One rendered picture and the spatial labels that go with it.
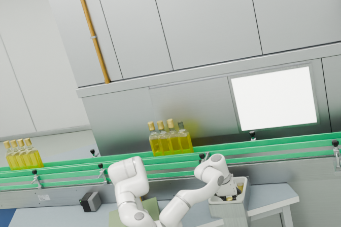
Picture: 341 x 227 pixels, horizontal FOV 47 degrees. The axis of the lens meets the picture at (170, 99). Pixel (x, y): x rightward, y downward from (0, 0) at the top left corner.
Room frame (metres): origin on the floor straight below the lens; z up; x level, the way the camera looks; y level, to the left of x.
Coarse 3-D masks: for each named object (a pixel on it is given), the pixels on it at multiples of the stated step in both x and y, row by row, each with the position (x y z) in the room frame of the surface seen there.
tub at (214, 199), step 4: (236, 180) 1.82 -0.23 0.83; (240, 180) 1.81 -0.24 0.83; (244, 180) 1.80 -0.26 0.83; (236, 184) 1.82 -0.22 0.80; (240, 184) 1.81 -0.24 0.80; (244, 184) 1.74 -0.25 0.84; (244, 188) 1.70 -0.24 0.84; (244, 192) 1.67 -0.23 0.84; (212, 196) 1.72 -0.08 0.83; (216, 196) 1.77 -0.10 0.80; (228, 196) 1.79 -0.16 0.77; (240, 196) 1.76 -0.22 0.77; (244, 196) 1.65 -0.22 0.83; (208, 200) 1.69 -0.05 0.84; (212, 200) 1.71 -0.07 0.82; (216, 200) 1.76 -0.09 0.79; (220, 200) 1.77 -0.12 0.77; (236, 200) 1.62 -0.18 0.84; (240, 200) 1.62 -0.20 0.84
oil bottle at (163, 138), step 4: (160, 136) 2.05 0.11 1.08; (164, 136) 2.04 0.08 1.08; (160, 140) 2.05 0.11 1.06; (164, 140) 2.04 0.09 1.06; (168, 140) 2.05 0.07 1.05; (160, 144) 2.05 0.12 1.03; (164, 144) 2.05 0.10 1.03; (168, 144) 2.04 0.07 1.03; (164, 148) 2.05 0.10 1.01; (168, 148) 2.04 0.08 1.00; (164, 152) 2.05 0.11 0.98; (168, 152) 2.04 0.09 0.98
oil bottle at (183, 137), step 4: (180, 132) 2.02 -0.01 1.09; (184, 132) 2.01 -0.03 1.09; (188, 132) 2.04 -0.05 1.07; (180, 136) 2.01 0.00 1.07; (184, 136) 2.00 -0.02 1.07; (188, 136) 2.02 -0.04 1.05; (180, 140) 2.01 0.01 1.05; (184, 140) 2.00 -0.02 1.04; (188, 140) 2.00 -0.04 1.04; (180, 144) 2.01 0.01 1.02; (184, 144) 2.00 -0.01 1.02; (188, 144) 2.00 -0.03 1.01; (184, 148) 2.01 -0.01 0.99; (188, 148) 2.00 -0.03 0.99; (192, 148) 2.03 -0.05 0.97; (184, 152) 2.01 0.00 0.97; (188, 152) 2.00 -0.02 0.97; (192, 152) 2.02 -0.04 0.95
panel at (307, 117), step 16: (240, 80) 2.03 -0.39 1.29; (256, 80) 2.00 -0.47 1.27; (272, 80) 1.97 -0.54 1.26; (288, 80) 1.94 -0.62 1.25; (304, 80) 1.91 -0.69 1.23; (240, 96) 2.03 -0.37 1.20; (256, 96) 2.00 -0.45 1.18; (272, 96) 1.97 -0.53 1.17; (288, 96) 1.94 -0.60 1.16; (304, 96) 1.92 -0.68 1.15; (240, 112) 2.04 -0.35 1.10; (256, 112) 2.01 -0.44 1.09; (272, 112) 1.98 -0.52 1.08; (288, 112) 1.95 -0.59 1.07; (304, 112) 1.92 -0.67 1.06; (256, 128) 2.01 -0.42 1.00
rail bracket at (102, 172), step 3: (99, 165) 2.05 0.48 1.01; (102, 165) 2.06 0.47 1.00; (102, 168) 2.06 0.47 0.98; (102, 171) 2.05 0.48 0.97; (105, 171) 2.06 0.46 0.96; (102, 174) 2.04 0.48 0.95; (99, 177) 2.01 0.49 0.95; (105, 177) 2.06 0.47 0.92; (105, 180) 2.05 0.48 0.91; (108, 180) 2.06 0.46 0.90; (105, 183) 2.05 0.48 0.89; (108, 183) 2.05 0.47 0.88
